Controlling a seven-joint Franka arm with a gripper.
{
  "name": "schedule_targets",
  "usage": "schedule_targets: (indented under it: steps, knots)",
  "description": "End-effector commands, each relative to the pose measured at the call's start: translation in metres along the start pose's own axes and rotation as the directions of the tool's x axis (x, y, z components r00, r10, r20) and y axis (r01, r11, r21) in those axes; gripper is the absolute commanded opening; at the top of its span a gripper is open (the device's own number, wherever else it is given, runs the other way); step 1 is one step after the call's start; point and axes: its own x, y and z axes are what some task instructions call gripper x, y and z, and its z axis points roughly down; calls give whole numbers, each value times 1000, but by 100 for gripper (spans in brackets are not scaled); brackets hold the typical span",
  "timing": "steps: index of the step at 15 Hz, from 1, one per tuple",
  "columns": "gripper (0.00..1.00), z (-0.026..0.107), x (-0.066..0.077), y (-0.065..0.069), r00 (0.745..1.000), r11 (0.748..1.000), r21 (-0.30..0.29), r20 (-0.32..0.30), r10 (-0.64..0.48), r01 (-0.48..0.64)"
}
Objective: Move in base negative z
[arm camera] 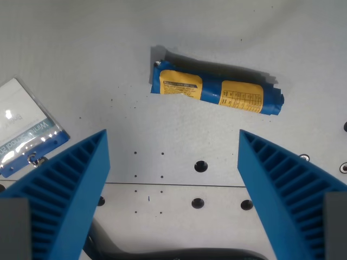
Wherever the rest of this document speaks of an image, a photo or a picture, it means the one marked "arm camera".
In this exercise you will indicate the plastic name badge holder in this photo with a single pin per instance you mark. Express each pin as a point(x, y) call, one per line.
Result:
point(25, 127)

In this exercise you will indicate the blue yellow snack bar wrapper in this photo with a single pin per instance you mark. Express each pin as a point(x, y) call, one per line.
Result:
point(214, 90)

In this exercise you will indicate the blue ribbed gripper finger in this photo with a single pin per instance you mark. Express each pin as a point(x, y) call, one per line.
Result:
point(62, 189)
point(287, 187)

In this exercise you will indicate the silver table screw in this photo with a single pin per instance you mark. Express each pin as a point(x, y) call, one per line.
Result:
point(304, 157)
point(344, 168)

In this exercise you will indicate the metal badge clip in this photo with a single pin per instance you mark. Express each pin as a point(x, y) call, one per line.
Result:
point(34, 159)

